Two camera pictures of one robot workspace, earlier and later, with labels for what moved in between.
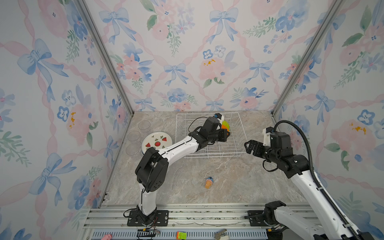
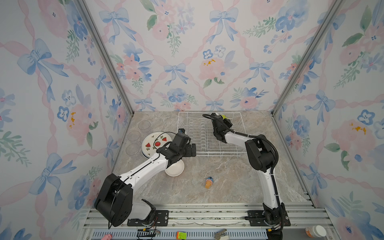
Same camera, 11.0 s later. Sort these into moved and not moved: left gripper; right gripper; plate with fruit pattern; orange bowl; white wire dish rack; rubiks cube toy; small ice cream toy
Moved: left gripper; right gripper; orange bowl
Not moved: rubiks cube toy; small ice cream toy; plate with fruit pattern; white wire dish rack
